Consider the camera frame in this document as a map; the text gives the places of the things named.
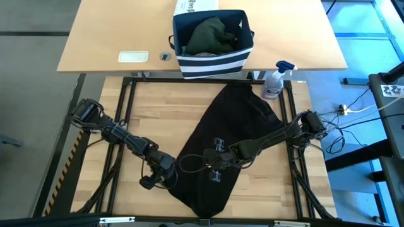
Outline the black aluminium table frame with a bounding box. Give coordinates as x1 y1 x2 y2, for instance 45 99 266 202
75 76 338 227

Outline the white rectangular desk plate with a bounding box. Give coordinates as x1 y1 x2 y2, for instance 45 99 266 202
117 50 150 63

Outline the navy white striped fabric bin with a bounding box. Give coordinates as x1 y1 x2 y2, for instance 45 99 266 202
168 9 255 79

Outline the spray bottle with blue head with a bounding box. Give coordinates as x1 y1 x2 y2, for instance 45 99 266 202
261 60 298 100

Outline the dark green garment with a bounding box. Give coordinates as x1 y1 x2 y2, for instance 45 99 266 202
184 16 238 56

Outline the light wooden desk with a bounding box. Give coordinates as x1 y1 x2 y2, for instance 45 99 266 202
56 0 348 74

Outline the black T-shirt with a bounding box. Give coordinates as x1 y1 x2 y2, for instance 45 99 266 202
167 82 285 218

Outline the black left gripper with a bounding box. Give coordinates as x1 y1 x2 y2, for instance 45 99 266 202
140 148 179 190

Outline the white printed tag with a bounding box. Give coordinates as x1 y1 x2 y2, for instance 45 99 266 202
380 84 404 98

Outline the black power cable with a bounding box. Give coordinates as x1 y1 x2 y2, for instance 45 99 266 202
318 107 404 155

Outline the silver metal bracket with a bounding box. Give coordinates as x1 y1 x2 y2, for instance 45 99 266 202
273 219 311 227
99 216 136 224

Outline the yellow black hazard strip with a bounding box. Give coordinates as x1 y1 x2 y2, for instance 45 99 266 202
44 131 83 217

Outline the black cart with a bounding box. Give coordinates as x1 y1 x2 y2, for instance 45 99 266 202
368 61 404 227

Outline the black looped camera cable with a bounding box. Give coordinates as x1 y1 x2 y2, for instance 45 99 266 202
178 153 211 173

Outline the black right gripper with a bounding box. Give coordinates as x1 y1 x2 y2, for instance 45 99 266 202
203 137 241 183

